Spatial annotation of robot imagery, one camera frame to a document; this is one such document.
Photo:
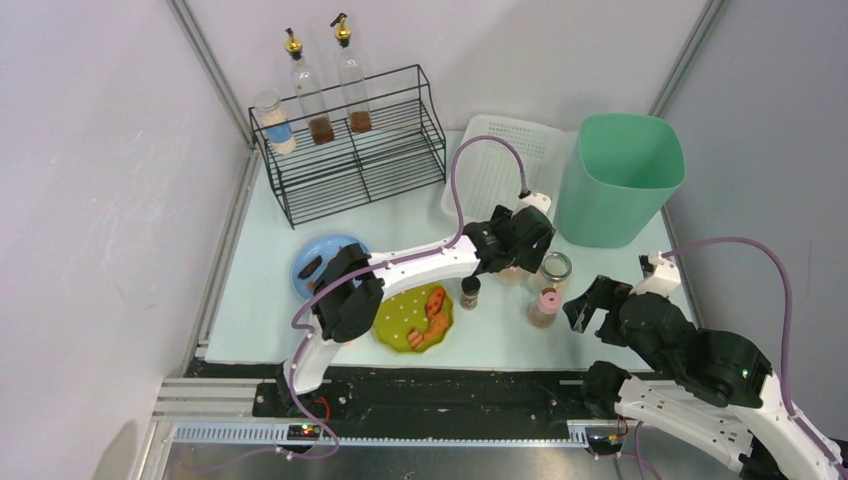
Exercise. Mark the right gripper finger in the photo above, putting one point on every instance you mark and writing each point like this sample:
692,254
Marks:
578,311
601,293

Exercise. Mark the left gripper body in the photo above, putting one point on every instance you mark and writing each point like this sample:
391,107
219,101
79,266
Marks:
518,256

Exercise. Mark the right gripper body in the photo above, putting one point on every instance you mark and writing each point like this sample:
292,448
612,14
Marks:
602,306

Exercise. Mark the pink lid spice bottle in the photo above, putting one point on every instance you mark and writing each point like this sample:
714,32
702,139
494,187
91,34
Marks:
543,310

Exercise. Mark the glass jar beige powder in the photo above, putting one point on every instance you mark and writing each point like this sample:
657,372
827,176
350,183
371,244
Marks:
513,275

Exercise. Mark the oil bottle gold spout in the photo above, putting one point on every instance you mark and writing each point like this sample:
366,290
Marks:
352,78
309,92

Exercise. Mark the blue label spice jar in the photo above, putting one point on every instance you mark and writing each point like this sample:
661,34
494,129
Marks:
273,118

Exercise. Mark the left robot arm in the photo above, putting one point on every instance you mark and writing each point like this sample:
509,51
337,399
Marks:
354,283

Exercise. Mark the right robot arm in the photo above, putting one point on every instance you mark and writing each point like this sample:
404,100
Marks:
737,414

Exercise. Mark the glass jar clamp lid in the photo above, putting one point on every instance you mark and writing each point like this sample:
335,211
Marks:
554,272

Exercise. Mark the small black lid spice jar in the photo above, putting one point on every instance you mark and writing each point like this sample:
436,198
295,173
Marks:
470,289

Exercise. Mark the white plastic basket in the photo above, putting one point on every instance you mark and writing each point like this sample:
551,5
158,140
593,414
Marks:
488,176

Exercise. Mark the orange food on green plate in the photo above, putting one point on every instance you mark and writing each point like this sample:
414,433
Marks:
437,317

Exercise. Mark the green trash bin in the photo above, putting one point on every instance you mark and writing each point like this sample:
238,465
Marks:
623,169

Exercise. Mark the green dotted plate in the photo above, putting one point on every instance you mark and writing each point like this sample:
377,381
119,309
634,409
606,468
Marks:
403,312

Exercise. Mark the blue plate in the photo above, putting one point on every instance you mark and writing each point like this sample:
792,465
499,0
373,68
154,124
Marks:
326,246

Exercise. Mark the dark food piece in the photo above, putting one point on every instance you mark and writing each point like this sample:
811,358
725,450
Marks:
310,268

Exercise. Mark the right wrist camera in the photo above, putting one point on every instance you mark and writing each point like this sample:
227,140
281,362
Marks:
660,276

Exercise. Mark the black wire rack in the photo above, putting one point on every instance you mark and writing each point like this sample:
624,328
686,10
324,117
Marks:
405,148

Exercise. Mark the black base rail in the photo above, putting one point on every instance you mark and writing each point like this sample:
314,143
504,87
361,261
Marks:
399,404

